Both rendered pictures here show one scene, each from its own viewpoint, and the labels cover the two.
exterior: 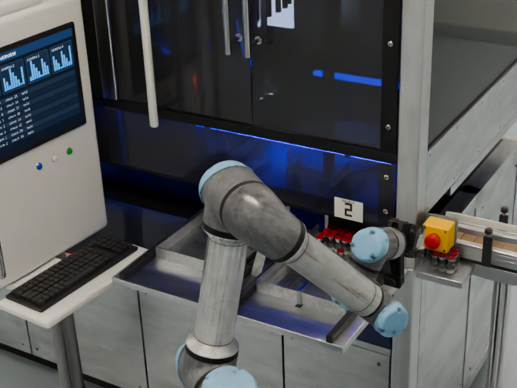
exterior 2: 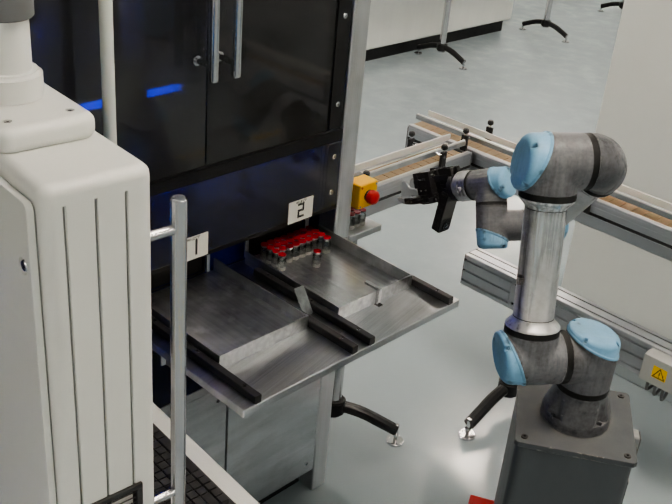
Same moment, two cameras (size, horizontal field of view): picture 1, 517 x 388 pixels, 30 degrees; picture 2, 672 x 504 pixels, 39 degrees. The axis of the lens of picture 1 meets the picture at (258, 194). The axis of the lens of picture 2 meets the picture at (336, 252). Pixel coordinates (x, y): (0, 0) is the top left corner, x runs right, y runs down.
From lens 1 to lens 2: 2.61 m
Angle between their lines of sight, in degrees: 69
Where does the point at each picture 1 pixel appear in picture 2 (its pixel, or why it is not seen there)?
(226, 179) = (574, 142)
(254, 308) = (371, 328)
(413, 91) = (360, 58)
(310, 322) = (412, 305)
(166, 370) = not seen: outside the picture
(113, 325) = not seen: outside the picture
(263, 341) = (206, 420)
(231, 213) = (614, 162)
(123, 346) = not seen: outside the picture
